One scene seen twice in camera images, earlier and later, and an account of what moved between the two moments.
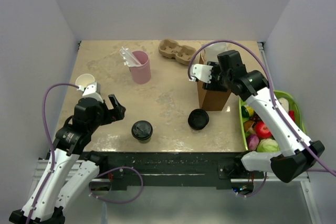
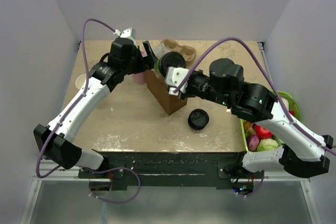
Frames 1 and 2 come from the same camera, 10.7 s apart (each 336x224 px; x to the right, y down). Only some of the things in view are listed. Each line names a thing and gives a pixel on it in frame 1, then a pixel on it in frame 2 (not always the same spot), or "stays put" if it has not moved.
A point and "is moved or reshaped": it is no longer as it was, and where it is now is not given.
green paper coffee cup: (145, 141) -> (157, 68)
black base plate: (168, 170) stays put
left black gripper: (117, 112) -> (146, 62)
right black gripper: (216, 68) -> (188, 92)
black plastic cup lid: (142, 130) -> (170, 59)
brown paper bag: (210, 99) is moved or reshaped
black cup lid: (198, 119) stays put
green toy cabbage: (268, 145) stays put
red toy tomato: (262, 130) stays put
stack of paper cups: (84, 79) stays put
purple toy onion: (253, 142) stays put
